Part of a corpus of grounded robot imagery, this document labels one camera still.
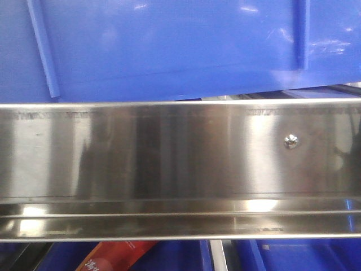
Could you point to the lower metal divider rail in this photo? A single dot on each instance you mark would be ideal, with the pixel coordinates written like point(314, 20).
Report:
point(218, 256)

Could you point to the red printed package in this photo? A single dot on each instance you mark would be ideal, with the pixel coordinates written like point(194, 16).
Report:
point(120, 255)

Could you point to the lower left blue bin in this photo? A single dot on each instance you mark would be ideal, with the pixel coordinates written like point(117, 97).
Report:
point(166, 255)

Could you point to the silver screw on rail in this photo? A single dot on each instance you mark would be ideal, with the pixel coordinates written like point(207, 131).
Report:
point(291, 141)

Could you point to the lower right blue bin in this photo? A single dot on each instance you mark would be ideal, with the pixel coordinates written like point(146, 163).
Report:
point(299, 254)

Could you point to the stainless steel rack rail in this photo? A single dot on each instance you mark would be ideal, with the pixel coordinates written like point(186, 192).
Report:
point(180, 170)

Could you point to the large blue plastic bin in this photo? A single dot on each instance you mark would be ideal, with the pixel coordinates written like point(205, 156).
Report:
point(90, 51)

